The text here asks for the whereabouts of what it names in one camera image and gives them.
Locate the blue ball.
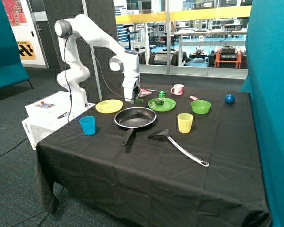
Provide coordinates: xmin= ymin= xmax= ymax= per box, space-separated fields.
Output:
xmin=224 ymin=94 xmax=235 ymax=105

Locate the white lab workbench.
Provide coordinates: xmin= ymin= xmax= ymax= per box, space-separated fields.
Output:
xmin=173 ymin=28 xmax=247 ymax=67

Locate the yellow plastic plate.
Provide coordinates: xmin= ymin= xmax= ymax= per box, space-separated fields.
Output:
xmin=95 ymin=99 xmax=123 ymax=114

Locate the pink red small tool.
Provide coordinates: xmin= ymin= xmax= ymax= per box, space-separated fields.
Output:
xmin=189 ymin=96 xmax=198 ymax=101

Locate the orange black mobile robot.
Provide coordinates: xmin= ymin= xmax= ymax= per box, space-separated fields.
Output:
xmin=214 ymin=46 xmax=242 ymax=69

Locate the green plastic plate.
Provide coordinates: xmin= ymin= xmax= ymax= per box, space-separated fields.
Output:
xmin=148 ymin=98 xmax=176 ymax=112

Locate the red book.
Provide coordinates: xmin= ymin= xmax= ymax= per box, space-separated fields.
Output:
xmin=140 ymin=88 xmax=152 ymax=97

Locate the green toy bell pepper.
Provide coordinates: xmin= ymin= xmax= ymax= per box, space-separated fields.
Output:
xmin=155 ymin=98 xmax=165 ymax=106

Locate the teal partition right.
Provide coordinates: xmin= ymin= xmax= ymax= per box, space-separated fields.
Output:
xmin=241 ymin=0 xmax=284 ymax=227

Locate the green plastic bowl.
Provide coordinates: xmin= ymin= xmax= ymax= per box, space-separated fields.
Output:
xmin=191 ymin=100 xmax=212 ymax=114

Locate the red wall poster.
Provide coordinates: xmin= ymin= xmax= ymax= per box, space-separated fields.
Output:
xmin=2 ymin=0 xmax=27 ymax=26

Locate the blue plastic cup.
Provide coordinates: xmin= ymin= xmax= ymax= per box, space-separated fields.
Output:
xmin=80 ymin=116 xmax=96 ymax=136

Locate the yellow black warning sign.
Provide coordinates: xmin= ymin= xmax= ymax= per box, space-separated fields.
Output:
xmin=17 ymin=41 xmax=36 ymax=61

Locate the pink white mug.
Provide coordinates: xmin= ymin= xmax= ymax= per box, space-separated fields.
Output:
xmin=170 ymin=84 xmax=184 ymax=96

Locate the green toy cucumber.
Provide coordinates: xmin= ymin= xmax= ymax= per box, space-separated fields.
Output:
xmin=134 ymin=99 xmax=144 ymax=103

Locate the small green toy block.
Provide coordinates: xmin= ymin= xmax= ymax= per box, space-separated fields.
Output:
xmin=159 ymin=91 xmax=166 ymax=98

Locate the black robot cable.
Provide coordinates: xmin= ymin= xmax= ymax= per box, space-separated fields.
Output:
xmin=63 ymin=33 xmax=126 ymax=122

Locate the black tablecloth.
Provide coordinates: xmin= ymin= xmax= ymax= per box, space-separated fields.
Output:
xmin=34 ymin=88 xmax=272 ymax=227

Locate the black frying pan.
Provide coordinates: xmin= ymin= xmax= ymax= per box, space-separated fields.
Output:
xmin=114 ymin=107 xmax=157 ymax=147

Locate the yellow plastic cup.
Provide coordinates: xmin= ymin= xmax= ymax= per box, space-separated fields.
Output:
xmin=177 ymin=113 xmax=194 ymax=134

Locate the black slotted spatula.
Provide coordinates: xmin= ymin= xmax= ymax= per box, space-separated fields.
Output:
xmin=148 ymin=129 xmax=210 ymax=167

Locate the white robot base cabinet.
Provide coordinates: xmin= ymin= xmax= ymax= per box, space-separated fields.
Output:
xmin=22 ymin=91 xmax=95 ymax=150

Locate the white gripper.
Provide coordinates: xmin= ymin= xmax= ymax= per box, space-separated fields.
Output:
xmin=123 ymin=79 xmax=141 ymax=104

